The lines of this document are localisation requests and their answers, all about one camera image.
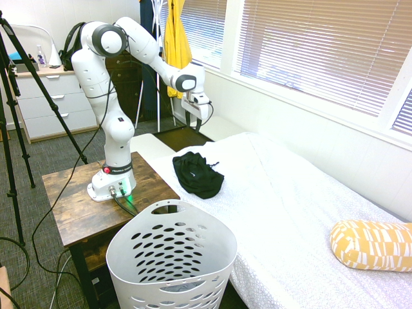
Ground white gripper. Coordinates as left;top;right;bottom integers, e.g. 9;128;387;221
180;95;212;133

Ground black garment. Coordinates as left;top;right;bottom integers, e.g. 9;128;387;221
172;151;225;200

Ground white perforated laundry basket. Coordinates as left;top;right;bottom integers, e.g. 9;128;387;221
106;199;238;309

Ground white coat rack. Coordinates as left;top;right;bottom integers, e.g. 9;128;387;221
135;0;178;133

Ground navy hanging garment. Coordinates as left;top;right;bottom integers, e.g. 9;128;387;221
140;0;162;114

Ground dark wooden cabinet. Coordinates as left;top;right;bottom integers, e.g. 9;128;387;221
104;53;174;125

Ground yellow hanging jacket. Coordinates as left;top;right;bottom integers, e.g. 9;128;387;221
163;0;193;99

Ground white window blinds behind jacket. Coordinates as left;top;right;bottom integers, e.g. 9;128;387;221
159;0;228;70

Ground bed with white bedspread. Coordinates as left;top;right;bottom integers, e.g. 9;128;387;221
149;131;412;309

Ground white drawer dresser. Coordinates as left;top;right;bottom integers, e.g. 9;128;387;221
14;67;99;145

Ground black backpack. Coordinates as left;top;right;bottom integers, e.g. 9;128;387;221
59;21;88;71

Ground rustic wooden side table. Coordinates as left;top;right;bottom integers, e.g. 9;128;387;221
41;151;181;309

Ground large white window blinds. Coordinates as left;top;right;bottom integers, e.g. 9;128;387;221
233;0;412;117

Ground white desk lamp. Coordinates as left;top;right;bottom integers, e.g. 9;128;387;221
12;24;62;68

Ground clear plastic bottle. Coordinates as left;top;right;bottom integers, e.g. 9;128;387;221
35;44;48;68

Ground grey box on dresser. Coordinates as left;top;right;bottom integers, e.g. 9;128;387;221
12;62;40;77

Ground narrow white window blinds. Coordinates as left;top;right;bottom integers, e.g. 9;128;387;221
391;89;412;133

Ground yellow white patterned pillow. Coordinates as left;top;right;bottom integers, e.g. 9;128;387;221
330;220;412;273

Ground brown cardboard box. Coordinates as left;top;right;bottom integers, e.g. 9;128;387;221
0;265;14;309

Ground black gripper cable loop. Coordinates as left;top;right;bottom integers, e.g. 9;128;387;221
192;100;214;131

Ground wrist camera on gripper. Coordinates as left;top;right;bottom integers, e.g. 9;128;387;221
187;91;210;106

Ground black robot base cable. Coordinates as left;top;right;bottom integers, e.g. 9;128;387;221
112;192;140;216

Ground long black floor cable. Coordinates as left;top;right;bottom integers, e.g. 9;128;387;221
31;77;117;309

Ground black camera tripod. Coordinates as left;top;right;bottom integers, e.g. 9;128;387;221
0;9;88;247

